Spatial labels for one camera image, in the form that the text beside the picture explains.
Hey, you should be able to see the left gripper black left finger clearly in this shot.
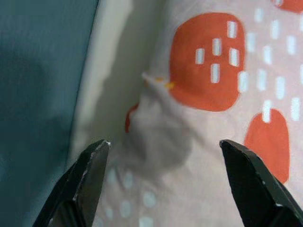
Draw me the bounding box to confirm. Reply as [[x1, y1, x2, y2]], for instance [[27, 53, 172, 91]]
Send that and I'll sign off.
[[32, 139, 111, 227]]

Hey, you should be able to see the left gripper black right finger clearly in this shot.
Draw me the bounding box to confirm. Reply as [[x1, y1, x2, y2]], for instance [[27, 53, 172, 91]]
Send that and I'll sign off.
[[219, 139, 303, 227]]

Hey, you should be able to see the pink orange-dotted pillow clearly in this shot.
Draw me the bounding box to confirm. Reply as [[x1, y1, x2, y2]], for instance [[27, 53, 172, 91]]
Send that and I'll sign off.
[[94, 0, 303, 227]]

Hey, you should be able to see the teal upholstered headboard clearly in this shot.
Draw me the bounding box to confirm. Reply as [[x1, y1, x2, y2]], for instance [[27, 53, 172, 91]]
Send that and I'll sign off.
[[0, 0, 100, 227]]

